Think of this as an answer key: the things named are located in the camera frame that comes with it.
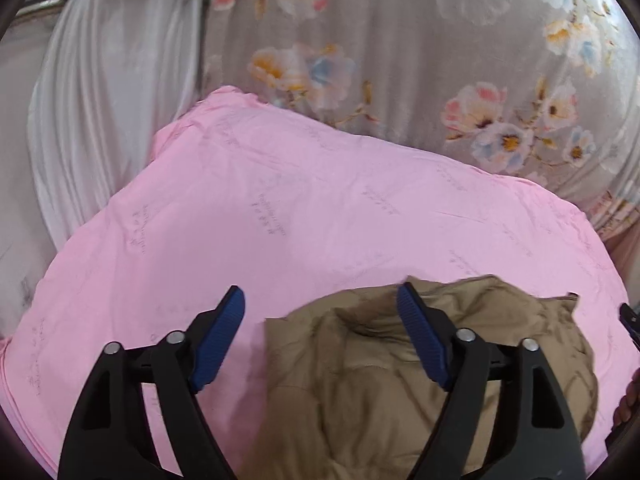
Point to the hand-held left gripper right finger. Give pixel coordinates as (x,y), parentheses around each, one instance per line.
(422,335)

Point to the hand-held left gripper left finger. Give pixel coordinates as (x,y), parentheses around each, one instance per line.
(220,335)

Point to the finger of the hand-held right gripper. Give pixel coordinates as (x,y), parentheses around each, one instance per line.
(631,324)

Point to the khaki quilted jacket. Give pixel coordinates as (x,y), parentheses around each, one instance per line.
(350,385)

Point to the person's right hand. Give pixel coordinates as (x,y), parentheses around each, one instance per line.
(625,410)

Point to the pink printed bed sheet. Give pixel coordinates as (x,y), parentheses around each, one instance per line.
(250,210)

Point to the white satin curtain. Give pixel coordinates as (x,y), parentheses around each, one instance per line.
(100,110)

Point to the grey floral blanket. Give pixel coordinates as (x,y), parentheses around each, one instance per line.
(400,60)

